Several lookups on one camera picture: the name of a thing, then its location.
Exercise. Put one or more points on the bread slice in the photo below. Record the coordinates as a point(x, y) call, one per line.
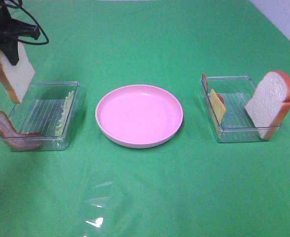
point(16, 79)
point(270, 103)

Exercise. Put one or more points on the bacon strip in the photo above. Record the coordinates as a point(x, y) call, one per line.
point(14, 139)
point(205, 84)

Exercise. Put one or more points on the green tablecloth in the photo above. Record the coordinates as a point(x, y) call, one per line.
point(191, 186)

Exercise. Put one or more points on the right clear plastic tray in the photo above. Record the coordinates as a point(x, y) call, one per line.
point(236, 125)

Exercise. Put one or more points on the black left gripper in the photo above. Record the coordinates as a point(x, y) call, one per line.
point(11, 29)

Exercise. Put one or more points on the clear plastic tray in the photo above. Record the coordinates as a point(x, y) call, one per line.
point(236, 125)
point(40, 111)

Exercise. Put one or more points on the yellow cheese slice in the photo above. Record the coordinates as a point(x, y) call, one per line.
point(217, 103)

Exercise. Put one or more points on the pink round plate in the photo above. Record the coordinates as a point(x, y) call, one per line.
point(139, 116)

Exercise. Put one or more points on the left clear plastic tray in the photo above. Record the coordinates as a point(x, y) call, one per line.
point(40, 111)

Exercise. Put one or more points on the green lettuce leaf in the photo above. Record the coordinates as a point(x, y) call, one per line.
point(59, 128)

